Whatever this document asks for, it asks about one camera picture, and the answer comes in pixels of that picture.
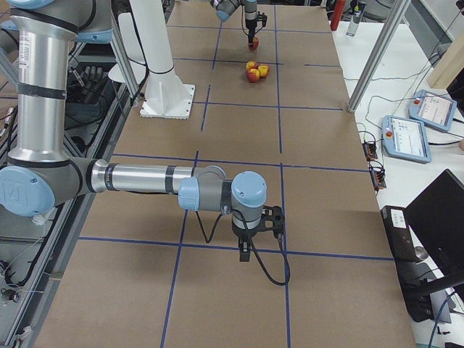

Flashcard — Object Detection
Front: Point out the white camera stand pillar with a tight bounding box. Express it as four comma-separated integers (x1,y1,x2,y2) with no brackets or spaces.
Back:
118,1,195,119

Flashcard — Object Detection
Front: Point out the red cylinder bottle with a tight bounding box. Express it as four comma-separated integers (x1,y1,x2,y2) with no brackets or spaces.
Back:
330,0,346,31

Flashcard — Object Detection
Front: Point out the orange black adapter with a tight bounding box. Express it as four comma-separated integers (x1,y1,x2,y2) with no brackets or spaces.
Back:
368,159,386,192
361,130,378,161

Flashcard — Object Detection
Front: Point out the orange black adapter near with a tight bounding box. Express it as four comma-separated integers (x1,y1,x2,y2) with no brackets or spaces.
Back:
368,159,386,192

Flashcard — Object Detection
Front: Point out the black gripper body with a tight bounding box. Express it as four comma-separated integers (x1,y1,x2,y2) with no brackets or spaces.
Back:
245,20,257,30
232,212,265,241

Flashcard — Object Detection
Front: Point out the aluminium frame post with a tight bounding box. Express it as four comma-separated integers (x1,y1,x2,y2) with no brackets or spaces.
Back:
347,0,411,113

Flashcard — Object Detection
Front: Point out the orange black adapter far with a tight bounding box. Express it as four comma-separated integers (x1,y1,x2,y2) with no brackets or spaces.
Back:
361,130,378,161

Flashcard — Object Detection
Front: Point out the clear water bottle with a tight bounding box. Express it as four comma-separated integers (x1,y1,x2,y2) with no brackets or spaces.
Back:
346,1,366,37

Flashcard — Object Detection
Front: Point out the red yellow apple front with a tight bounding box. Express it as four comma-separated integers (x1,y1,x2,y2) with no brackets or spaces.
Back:
246,68,260,83

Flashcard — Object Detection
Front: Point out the carried red yellow apple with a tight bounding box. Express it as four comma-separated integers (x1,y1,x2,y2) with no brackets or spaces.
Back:
247,37,260,51

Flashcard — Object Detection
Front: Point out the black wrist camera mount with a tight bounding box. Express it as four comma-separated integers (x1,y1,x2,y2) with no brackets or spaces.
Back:
256,12,268,28

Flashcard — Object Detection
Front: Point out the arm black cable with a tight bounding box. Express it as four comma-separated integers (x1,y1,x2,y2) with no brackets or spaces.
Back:
195,208,291,286

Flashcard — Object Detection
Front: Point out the black laptop computer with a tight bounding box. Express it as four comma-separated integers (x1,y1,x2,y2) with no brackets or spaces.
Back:
405,169,463,276

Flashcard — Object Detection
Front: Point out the near blue teach pendant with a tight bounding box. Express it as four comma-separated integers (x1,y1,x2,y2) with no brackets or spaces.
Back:
382,115,431,163

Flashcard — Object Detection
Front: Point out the red yellow apple back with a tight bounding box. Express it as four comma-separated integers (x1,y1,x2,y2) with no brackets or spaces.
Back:
246,61,258,71

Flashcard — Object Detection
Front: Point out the far blue teach pendant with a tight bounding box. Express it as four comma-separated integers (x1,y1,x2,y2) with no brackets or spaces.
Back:
408,89,457,132

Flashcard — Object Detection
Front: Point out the black desktop box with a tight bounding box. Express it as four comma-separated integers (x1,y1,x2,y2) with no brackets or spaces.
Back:
381,205,452,323

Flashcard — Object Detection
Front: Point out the blue teach pendant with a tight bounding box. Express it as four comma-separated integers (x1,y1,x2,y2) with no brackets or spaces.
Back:
382,115,431,163
408,89,457,132

